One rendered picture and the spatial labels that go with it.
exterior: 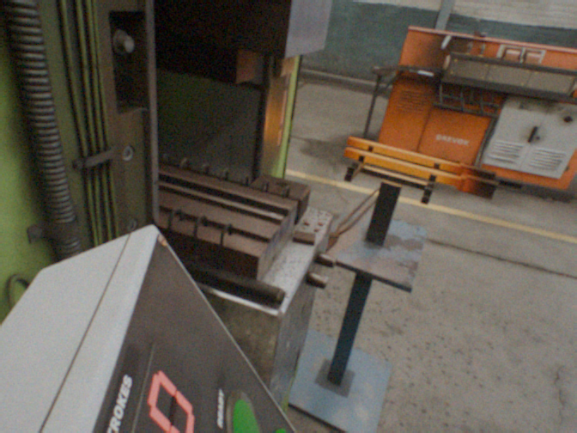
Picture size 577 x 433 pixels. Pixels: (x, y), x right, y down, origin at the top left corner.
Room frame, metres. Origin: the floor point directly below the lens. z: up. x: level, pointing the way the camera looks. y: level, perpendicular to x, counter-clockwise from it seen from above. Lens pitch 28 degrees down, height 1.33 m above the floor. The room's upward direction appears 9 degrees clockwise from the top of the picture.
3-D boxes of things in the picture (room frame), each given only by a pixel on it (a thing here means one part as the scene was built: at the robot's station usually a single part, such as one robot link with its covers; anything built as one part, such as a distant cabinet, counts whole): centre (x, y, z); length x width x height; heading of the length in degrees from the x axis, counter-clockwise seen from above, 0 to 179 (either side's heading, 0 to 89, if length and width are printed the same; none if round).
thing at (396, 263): (1.14, -0.30, 0.68); 0.40 x 0.30 x 0.02; 161
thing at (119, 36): (0.45, 0.21, 1.24); 0.03 x 0.03 x 0.07; 76
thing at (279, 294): (0.53, 0.18, 0.93); 0.40 x 0.03 x 0.03; 76
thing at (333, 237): (1.28, -0.24, 0.70); 0.60 x 0.04 x 0.01; 154
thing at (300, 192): (0.79, 0.03, 0.95); 0.12 x 0.08 x 0.06; 76
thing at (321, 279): (0.62, -0.07, 0.87); 0.04 x 0.03 x 0.03; 76
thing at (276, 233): (0.65, 0.21, 0.96); 0.42 x 0.20 x 0.09; 76
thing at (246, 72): (0.69, 0.25, 1.24); 0.30 x 0.07 x 0.06; 76
